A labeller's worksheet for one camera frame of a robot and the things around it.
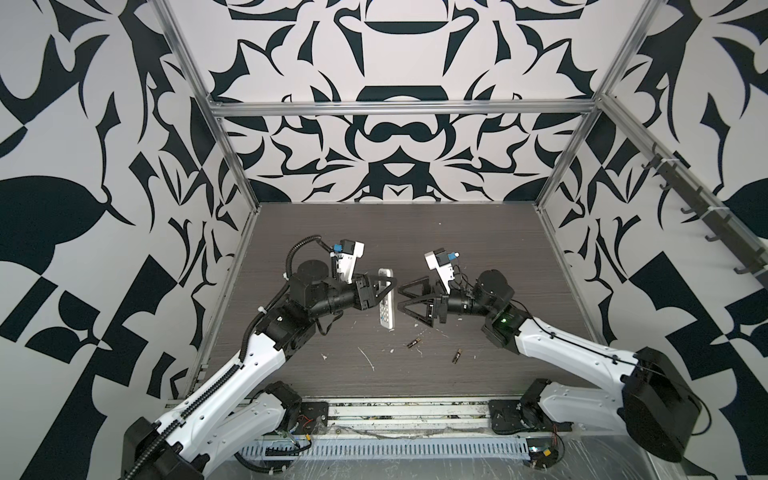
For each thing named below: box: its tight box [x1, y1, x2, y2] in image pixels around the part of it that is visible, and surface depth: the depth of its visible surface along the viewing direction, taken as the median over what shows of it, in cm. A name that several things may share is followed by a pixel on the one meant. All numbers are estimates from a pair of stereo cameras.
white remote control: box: [378, 268, 396, 329], surface depth 66 cm
